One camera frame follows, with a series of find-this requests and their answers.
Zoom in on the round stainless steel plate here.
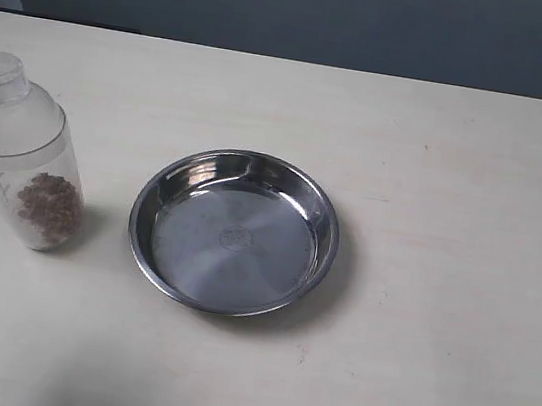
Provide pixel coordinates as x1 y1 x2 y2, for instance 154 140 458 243
127 149 340 317

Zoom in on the clear plastic shaker bottle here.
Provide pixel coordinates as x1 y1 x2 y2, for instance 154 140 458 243
0 52 84 251

